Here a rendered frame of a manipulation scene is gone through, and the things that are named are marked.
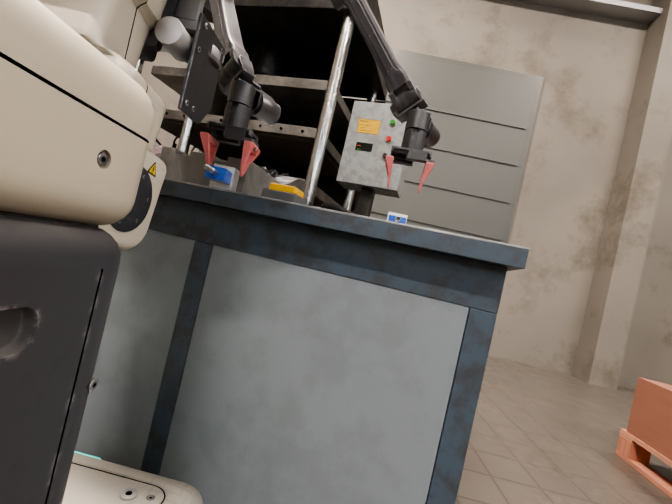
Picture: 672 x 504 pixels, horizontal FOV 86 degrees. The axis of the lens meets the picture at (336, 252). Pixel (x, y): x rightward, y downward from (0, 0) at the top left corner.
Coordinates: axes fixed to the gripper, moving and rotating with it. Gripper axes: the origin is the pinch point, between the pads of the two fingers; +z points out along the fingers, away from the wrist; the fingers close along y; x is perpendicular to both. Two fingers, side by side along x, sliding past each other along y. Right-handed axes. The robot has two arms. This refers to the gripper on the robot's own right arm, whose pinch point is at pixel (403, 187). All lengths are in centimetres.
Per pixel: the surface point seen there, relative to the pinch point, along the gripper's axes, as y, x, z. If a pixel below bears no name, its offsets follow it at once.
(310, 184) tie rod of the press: 40, -64, -9
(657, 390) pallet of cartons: -147, -109, 52
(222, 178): 38.4, 20.7, 10.2
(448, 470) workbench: -19, 22, 56
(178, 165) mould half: 57, 8, 7
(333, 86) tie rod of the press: 39, -64, -54
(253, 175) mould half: 37.1, 7.8, 5.8
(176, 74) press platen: 133, -88, -59
